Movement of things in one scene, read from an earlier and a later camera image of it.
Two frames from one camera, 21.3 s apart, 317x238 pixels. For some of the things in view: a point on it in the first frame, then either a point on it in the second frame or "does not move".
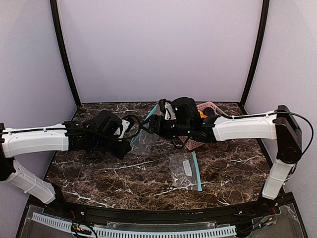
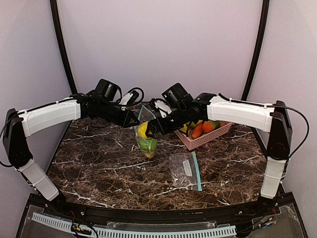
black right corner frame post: [262, 24] does not move
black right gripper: [157, 123] → [157, 126]
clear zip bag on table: [185, 171] does not move
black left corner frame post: [57, 26] does not move
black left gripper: [123, 150] → [127, 118]
